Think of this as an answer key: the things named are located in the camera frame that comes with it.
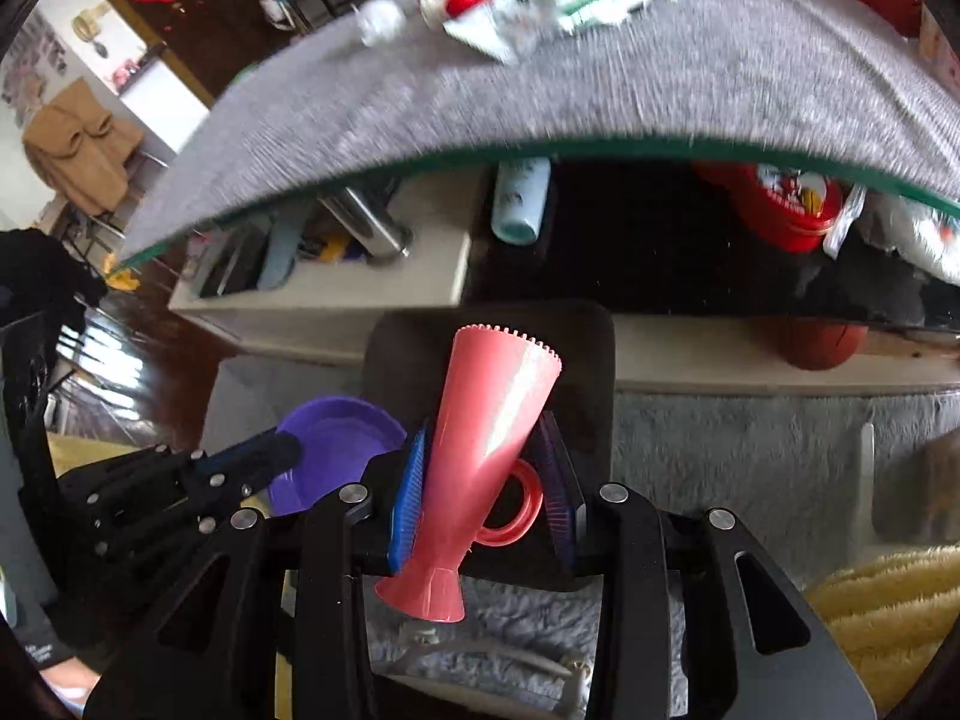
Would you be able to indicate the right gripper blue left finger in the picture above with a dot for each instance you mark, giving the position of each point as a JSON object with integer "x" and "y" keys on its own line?
{"x": 407, "y": 503}

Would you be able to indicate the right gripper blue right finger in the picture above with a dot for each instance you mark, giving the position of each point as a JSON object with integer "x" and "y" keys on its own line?
{"x": 563, "y": 496}

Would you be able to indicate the purple plastic plate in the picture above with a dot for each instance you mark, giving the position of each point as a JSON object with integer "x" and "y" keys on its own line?
{"x": 338, "y": 436}

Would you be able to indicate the pink plastic cup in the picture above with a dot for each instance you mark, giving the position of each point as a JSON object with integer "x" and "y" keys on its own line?
{"x": 478, "y": 489}

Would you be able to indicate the white green snack pouch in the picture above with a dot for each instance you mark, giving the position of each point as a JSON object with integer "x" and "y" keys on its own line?
{"x": 509, "y": 30}

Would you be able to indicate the black trash bin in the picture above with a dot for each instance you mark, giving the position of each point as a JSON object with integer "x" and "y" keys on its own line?
{"x": 405, "y": 366}

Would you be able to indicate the grey shaggy rug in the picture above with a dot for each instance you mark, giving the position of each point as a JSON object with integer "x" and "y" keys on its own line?
{"x": 824, "y": 483}

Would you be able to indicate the chrome table leg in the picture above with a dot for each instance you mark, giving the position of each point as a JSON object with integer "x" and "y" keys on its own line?
{"x": 366, "y": 219}

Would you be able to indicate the basketball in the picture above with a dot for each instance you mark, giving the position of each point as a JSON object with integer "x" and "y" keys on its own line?
{"x": 811, "y": 345}

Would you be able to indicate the light blue bottle under table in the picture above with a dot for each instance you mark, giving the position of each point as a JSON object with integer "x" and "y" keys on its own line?
{"x": 519, "y": 200}

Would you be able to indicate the yellow fluffy blanket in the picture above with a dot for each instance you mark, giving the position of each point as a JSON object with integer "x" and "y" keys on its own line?
{"x": 889, "y": 617}

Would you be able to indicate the red round tin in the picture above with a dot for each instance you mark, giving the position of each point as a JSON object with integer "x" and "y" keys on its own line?
{"x": 790, "y": 210}

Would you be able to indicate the tan coat on chair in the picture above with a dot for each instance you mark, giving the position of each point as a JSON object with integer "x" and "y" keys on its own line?
{"x": 80, "y": 149}

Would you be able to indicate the grey woven table mat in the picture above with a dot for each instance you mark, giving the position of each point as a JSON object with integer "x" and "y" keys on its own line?
{"x": 823, "y": 84}

